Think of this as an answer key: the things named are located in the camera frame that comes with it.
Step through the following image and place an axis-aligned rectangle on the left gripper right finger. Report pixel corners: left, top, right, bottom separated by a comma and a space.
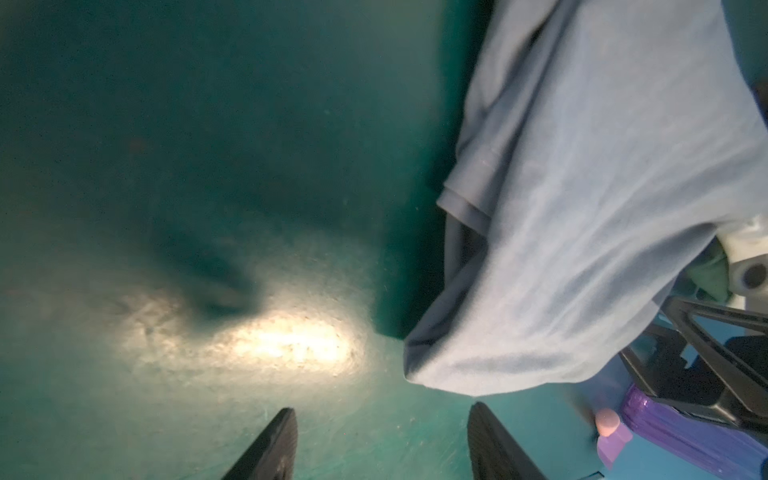
467, 402, 546, 480

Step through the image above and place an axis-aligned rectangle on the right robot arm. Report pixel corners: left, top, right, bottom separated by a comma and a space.
620, 216, 767, 436

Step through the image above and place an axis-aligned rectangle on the purple scoop pink handle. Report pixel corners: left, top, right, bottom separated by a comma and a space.
595, 409, 633, 469

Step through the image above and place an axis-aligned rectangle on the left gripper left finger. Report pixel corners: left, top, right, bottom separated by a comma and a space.
222, 408, 299, 480

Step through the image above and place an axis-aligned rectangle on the folded dark green shirt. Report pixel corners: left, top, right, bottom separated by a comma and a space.
684, 238, 731, 304

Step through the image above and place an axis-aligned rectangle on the grey t shirt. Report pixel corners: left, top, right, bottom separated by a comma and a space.
403, 1, 767, 397

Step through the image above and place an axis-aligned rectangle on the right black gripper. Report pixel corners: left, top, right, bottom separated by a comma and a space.
620, 297, 767, 429

